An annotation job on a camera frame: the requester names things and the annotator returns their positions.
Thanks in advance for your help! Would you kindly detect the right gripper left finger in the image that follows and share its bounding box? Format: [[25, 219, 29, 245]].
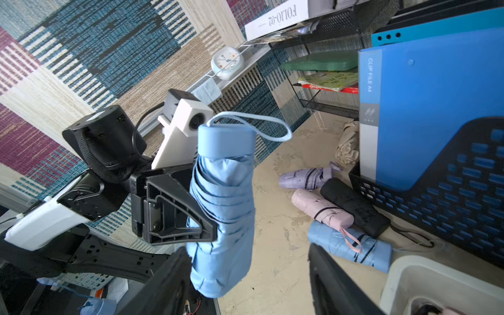
[[118, 247, 191, 315]]

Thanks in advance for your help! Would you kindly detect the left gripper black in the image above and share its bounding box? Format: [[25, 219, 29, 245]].
[[129, 165, 217, 245]]

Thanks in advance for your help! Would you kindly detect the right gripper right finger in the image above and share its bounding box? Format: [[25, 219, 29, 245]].
[[308, 244, 383, 315]]

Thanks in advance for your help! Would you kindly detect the light blue umbrella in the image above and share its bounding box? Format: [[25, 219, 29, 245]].
[[186, 112, 292, 299]]

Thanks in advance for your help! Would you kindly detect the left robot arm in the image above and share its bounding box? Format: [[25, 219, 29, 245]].
[[1, 98, 217, 283]]

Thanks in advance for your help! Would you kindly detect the blue umbrella near black one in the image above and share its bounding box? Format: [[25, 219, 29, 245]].
[[308, 221, 392, 274]]

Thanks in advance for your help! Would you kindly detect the white plastic storage box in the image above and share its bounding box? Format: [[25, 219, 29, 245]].
[[379, 255, 503, 314]]

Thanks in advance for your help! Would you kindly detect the pale pink folded umbrella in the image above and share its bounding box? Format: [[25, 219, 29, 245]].
[[291, 189, 362, 253]]

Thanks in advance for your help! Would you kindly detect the lilac folded umbrella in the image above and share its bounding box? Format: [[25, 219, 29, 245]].
[[280, 161, 343, 191]]

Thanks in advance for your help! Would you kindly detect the cream umbrella at back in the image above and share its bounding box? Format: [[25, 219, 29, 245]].
[[335, 121, 360, 165]]

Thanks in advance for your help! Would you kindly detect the white FOLIO-02 box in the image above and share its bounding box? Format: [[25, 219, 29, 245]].
[[245, 0, 365, 41]]

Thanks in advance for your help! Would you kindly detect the light blue cloth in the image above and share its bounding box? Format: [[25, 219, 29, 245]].
[[192, 77, 222, 105]]

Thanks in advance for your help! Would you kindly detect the black mesh file holder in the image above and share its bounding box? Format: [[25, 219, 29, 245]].
[[349, 117, 503, 268]]

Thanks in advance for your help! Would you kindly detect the white round clock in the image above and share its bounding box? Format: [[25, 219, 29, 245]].
[[211, 46, 244, 81]]

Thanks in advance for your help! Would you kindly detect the blue clip file folder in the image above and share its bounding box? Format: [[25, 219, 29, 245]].
[[358, 28, 503, 190]]

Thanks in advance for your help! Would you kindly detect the red and green book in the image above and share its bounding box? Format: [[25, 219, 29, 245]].
[[297, 69, 359, 94]]

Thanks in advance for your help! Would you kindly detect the green book on shelf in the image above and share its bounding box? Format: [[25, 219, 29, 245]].
[[280, 51, 358, 72]]

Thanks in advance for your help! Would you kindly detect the teal file folder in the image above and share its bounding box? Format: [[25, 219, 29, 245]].
[[371, 7, 503, 47]]

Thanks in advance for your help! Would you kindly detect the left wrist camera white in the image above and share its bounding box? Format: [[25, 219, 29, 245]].
[[152, 89, 214, 169]]

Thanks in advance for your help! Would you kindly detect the black wire shelf rack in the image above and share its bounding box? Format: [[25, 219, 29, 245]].
[[265, 1, 404, 119]]

